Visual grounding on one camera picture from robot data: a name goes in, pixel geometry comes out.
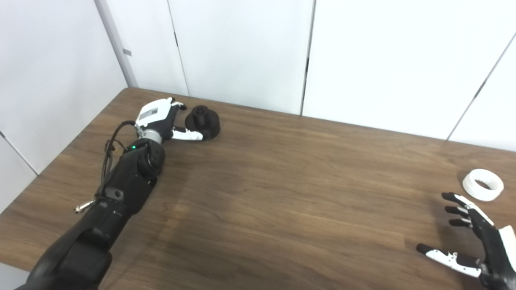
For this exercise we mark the round black plastic part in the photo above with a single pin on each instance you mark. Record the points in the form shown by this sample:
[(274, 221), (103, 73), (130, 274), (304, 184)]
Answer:
[(207, 125)]

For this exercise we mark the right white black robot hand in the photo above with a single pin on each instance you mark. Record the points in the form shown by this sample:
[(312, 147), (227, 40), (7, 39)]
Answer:
[(494, 249)]

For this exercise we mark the grey wall corner strip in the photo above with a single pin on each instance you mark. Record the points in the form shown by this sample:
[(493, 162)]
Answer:
[(117, 44)]

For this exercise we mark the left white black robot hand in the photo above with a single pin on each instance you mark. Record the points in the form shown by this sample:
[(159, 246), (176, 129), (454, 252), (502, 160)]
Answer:
[(151, 114)]

